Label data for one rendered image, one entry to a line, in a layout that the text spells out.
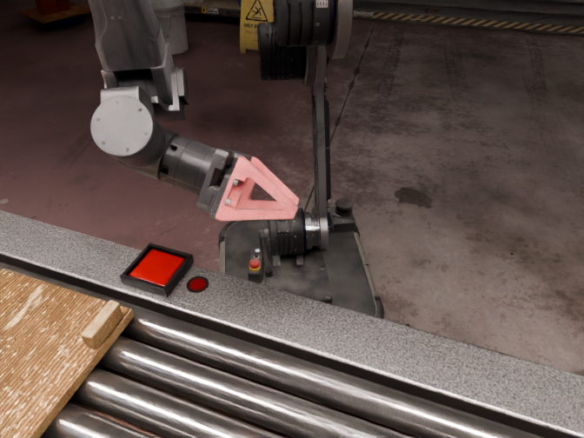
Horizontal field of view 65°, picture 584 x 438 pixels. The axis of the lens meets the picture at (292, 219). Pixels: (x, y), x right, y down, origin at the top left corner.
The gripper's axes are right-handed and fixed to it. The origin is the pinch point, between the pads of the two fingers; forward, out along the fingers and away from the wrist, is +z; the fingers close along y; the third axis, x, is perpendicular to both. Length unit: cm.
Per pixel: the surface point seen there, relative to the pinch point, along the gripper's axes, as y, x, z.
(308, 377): 0.1, -18.3, 9.7
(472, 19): -412, 186, 97
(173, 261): -14.4, -15.7, -13.0
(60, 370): 2.1, -27.7, -17.7
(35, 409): 6.2, -30.4, -17.5
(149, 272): -12.4, -18.0, -15.3
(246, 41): -343, 77, -82
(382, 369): -1.4, -14.6, 17.9
